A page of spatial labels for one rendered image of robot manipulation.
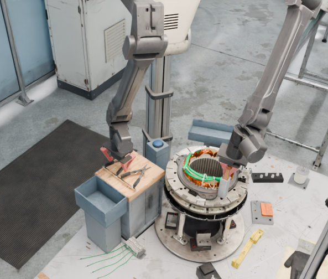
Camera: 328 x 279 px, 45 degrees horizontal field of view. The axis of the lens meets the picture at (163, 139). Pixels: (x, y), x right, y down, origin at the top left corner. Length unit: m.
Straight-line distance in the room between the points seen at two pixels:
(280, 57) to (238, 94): 2.85
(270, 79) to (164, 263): 0.83
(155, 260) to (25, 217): 1.41
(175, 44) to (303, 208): 0.94
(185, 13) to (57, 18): 2.19
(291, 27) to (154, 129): 0.90
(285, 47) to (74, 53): 2.68
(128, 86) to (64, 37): 2.53
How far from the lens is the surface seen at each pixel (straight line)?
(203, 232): 1.61
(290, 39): 1.23
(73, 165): 3.13
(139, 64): 1.10
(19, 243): 2.73
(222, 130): 1.84
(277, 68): 1.21
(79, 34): 3.54
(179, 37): 1.62
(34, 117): 3.70
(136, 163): 1.57
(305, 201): 1.97
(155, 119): 1.84
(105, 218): 1.43
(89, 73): 3.69
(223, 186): 1.40
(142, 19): 1.03
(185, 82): 4.13
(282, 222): 1.85
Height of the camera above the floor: 2.15
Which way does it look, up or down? 40 degrees down
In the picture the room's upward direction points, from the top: 3 degrees clockwise
